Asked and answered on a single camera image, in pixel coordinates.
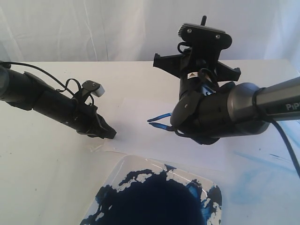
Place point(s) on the white paper sheet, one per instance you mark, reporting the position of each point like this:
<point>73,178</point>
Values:
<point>135,136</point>

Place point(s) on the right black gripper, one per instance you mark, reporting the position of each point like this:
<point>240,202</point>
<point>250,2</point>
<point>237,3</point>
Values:
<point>198,69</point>

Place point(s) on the white backdrop curtain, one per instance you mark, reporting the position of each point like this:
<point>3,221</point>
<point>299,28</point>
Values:
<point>130,30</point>

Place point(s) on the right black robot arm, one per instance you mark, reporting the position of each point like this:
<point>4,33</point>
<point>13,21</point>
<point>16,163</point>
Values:
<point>212,104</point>

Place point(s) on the white square paint plate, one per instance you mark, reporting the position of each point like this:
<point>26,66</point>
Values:
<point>141,191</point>

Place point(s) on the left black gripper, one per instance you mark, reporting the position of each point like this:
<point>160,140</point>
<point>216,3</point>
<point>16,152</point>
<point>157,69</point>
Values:
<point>84,119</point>

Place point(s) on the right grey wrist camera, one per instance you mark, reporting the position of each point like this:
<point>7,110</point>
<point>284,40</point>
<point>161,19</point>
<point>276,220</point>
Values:
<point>203,36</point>

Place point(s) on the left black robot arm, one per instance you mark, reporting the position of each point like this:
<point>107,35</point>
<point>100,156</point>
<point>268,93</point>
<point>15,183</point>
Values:
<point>27,92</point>

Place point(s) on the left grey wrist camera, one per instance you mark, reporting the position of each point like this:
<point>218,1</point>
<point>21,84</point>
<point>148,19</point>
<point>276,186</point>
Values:
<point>92,88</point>

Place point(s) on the black paintbrush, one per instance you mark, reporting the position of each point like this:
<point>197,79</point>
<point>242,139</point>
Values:
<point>203,21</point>

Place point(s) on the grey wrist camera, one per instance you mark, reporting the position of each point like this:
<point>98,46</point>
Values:
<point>203,36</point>
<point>92,88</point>

